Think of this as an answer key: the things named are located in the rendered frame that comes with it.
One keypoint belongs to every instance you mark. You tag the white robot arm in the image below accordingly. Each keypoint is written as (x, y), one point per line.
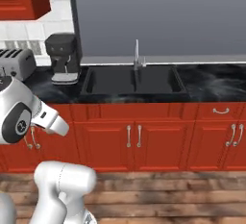
(61, 183)

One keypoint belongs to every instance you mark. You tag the silver toaster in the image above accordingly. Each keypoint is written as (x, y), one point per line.
(17, 62)

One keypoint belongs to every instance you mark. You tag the red drawer front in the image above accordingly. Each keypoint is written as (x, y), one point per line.
(205, 111)

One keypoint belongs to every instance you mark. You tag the grey window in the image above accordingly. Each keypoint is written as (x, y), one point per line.
(160, 16)

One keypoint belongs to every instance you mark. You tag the black coffee machine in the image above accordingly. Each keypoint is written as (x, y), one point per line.
(62, 53)

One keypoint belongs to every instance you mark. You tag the black sink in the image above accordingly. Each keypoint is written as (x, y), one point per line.
(134, 82)

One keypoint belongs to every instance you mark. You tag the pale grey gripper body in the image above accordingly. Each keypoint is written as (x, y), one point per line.
(59, 126)

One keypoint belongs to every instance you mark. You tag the red panel under sink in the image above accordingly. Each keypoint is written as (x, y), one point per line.
(134, 111)

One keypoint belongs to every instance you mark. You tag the red cupboard door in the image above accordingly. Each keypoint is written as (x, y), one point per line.
(208, 144)
(102, 146)
(16, 157)
(238, 157)
(57, 151)
(165, 146)

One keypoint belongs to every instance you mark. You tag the silver tap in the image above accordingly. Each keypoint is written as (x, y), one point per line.
(137, 58)

